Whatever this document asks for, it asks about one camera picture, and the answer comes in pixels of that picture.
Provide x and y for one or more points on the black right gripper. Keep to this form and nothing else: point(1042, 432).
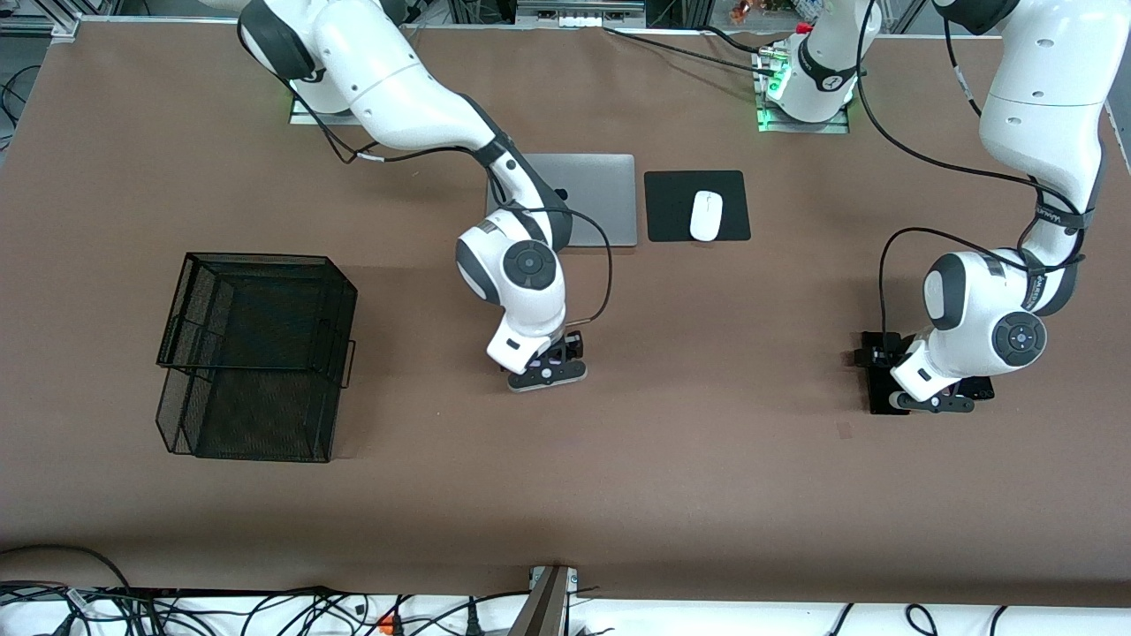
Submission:
point(569, 344)

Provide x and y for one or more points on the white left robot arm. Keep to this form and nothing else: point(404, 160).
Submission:
point(1043, 115)

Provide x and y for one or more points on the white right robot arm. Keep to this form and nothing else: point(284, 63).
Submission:
point(398, 88)

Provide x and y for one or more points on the silver closed laptop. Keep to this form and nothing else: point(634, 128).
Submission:
point(601, 194)

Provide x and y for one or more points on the black mouse pad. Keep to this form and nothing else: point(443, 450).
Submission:
point(671, 212)

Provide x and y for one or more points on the white computer mouse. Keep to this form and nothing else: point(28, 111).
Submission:
point(706, 216)

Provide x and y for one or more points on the black mesh desk organizer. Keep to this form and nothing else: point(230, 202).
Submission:
point(265, 336)

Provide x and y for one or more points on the white power strip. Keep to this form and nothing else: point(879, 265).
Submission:
point(579, 18)

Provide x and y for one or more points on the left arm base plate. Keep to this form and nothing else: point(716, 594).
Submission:
point(804, 127)

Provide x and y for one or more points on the metal table edge bracket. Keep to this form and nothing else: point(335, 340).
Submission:
point(548, 609)

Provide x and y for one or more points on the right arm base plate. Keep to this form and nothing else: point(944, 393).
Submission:
point(305, 117)

